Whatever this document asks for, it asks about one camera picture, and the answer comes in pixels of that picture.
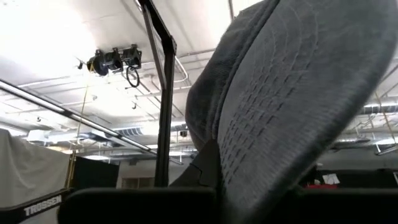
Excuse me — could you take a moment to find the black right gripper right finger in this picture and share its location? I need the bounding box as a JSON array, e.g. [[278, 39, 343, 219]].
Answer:
[[298, 164, 318, 188]]

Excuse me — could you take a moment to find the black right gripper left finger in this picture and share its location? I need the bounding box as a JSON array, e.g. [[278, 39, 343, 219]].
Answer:
[[169, 139, 223, 188]]

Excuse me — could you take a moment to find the blue-grey baseball cap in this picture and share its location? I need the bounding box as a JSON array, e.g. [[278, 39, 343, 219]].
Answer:
[[185, 0, 398, 224]]

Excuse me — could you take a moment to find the red bin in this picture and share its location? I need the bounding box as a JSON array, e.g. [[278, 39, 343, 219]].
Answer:
[[305, 184, 338, 190]]

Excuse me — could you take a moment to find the white paper sheet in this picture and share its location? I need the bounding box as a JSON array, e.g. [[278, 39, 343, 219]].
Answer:
[[322, 173, 341, 185]]

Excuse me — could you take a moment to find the black fabric panel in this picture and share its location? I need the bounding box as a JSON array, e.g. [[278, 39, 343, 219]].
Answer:
[[72, 156, 121, 190]]

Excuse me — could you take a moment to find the grey fabric curtain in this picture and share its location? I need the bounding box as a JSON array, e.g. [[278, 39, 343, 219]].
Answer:
[[0, 128, 71, 224]]

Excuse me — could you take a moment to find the yellow hanging cord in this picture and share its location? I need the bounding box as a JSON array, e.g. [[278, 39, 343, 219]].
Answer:
[[374, 91, 397, 144], [64, 70, 91, 189]]

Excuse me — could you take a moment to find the silver ventilation duct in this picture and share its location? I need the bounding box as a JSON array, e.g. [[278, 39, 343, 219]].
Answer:
[[359, 104, 398, 115]]

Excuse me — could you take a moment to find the black hanging cable loop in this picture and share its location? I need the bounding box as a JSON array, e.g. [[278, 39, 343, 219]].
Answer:
[[126, 65, 141, 89]]

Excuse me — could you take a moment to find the long ceiling light rail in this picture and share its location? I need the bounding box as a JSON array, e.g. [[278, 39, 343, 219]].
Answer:
[[0, 78, 185, 166]]

